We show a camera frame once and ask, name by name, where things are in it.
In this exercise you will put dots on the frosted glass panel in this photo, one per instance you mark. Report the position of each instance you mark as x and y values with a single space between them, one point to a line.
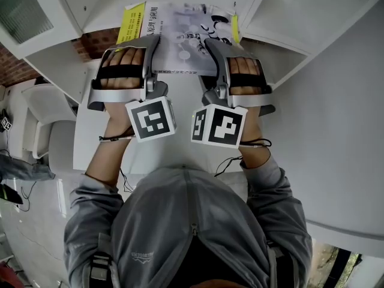
22 10

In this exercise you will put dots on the white book with yellow band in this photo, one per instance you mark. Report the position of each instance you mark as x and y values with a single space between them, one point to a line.
186 37

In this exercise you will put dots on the person's left hand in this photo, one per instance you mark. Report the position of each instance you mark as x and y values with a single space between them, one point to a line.
126 59

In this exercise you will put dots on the black and green object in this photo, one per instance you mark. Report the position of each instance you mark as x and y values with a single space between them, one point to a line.
10 194

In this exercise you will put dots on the person's right forearm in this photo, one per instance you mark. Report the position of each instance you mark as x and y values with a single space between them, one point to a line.
255 154

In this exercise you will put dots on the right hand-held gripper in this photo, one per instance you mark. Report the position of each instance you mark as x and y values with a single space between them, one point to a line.
225 127

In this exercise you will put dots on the person's left forearm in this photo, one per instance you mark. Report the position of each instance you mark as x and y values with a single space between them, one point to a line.
105 157

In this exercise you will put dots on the grey-blue cloth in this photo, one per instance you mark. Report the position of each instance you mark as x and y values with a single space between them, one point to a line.
24 168

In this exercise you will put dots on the person's right hand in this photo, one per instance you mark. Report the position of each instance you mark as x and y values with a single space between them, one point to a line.
244 66

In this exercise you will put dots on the grey hooded jacket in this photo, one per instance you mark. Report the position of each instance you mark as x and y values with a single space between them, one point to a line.
186 220

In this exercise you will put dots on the black patterned tag device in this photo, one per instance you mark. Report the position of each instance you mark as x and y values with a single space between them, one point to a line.
5 123

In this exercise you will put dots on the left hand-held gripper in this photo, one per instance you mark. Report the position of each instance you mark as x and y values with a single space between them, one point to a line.
151 121

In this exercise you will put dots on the white chair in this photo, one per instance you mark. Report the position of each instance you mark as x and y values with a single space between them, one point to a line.
45 106

